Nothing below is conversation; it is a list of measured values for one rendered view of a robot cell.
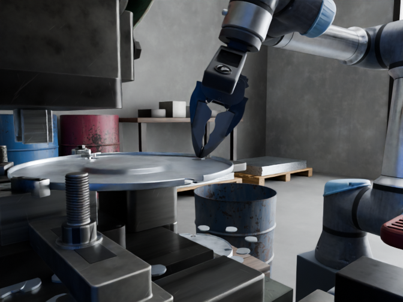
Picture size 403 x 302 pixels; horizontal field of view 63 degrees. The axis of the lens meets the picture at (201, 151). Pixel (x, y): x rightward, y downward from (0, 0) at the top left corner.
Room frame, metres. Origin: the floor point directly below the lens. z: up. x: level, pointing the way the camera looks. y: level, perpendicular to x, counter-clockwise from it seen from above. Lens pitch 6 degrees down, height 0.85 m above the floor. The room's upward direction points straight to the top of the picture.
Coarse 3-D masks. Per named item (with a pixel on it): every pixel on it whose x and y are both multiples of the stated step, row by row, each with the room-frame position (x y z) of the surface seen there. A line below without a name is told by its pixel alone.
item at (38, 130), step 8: (24, 112) 0.35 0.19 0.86; (32, 112) 0.35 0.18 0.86; (40, 112) 0.36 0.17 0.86; (48, 112) 0.37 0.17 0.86; (24, 120) 0.34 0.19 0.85; (32, 120) 0.35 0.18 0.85; (40, 120) 0.36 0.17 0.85; (48, 120) 0.37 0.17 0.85; (24, 128) 0.34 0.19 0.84; (32, 128) 0.35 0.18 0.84; (40, 128) 0.35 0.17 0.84; (48, 128) 0.37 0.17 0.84; (16, 136) 0.37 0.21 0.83; (24, 136) 0.34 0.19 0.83; (32, 136) 0.35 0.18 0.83; (40, 136) 0.35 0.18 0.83; (48, 136) 0.37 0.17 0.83
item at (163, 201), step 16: (112, 192) 0.43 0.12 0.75; (128, 192) 0.40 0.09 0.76; (144, 192) 0.41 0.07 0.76; (160, 192) 0.42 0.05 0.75; (176, 192) 0.44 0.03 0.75; (112, 208) 0.43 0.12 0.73; (128, 208) 0.40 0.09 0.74; (144, 208) 0.41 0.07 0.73; (160, 208) 0.42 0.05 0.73; (176, 208) 0.44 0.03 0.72; (128, 224) 0.40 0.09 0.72; (144, 224) 0.41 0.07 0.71; (160, 224) 0.42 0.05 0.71; (176, 224) 0.44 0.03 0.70
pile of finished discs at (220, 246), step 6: (180, 234) 1.25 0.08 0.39; (186, 234) 1.25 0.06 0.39; (192, 234) 1.26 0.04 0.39; (198, 234) 1.25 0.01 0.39; (204, 234) 1.25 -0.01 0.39; (198, 240) 1.19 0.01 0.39; (204, 240) 1.19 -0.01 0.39; (210, 240) 1.19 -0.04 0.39; (216, 240) 1.19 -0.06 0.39; (222, 240) 1.19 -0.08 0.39; (210, 246) 1.14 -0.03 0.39; (216, 246) 1.14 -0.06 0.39; (222, 246) 1.14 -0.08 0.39; (228, 246) 1.14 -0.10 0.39; (216, 252) 1.08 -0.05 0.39; (222, 252) 1.08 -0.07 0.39; (228, 252) 1.08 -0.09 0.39
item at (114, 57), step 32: (0, 0) 0.29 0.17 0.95; (32, 0) 0.31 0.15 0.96; (64, 0) 0.33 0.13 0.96; (96, 0) 0.35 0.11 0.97; (0, 32) 0.29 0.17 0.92; (32, 32) 0.31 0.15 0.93; (64, 32) 0.32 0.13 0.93; (96, 32) 0.35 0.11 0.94; (128, 32) 0.40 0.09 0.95; (0, 64) 0.29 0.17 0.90; (32, 64) 0.31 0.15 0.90; (64, 64) 0.32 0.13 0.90; (96, 64) 0.34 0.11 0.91; (128, 64) 0.40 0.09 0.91
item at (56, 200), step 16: (0, 176) 0.39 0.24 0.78; (0, 192) 0.30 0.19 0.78; (16, 192) 0.30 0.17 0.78; (64, 192) 0.32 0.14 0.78; (96, 192) 0.34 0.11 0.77; (0, 208) 0.28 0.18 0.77; (16, 208) 0.29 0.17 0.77; (32, 208) 0.30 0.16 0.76; (48, 208) 0.31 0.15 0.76; (64, 208) 0.32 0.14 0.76; (96, 208) 0.34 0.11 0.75; (0, 224) 0.28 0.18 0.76; (16, 224) 0.29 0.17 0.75; (96, 224) 0.34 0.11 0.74; (0, 240) 0.29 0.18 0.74; (16, 240) 0.29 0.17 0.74
